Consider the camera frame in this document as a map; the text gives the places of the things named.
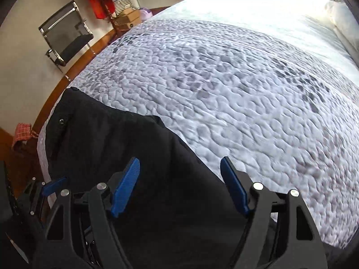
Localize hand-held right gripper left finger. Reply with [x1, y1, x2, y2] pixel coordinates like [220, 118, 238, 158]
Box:
[34, 157, 140, 269]

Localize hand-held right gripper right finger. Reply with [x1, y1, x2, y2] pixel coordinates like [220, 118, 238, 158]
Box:
[220, 157, 328, 269]

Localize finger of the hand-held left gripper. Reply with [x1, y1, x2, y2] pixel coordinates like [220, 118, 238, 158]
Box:
[24, 176, 68, 217]

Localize black pants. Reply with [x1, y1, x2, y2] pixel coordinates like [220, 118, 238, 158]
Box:
[45, 87, 278, 269]

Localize red checkered cloth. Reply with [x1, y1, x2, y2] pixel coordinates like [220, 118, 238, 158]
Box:
[12, 123, 38, 149]

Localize grey quilted leaf-print bedspread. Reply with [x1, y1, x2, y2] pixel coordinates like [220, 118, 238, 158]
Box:
[36, 0, 359, 251]

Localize black mesh chrome chair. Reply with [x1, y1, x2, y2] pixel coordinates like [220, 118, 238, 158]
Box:
[38, 0, 94, 67]

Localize wooden coat rack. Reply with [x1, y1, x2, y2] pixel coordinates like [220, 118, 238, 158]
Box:
[92, 0, 121, 33]

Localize red plastic basket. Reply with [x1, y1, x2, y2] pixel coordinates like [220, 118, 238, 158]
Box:
[88, 0, 116, 20]

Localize white slatted crate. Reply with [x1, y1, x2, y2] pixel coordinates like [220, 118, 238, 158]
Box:
[114, 0, 139, 16]

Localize cream pillow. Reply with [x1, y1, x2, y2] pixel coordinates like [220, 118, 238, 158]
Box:
[324, 0, 359, 70]

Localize wooden bed frame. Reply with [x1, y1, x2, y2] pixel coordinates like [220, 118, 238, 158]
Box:
[32, 28, 124, 135]

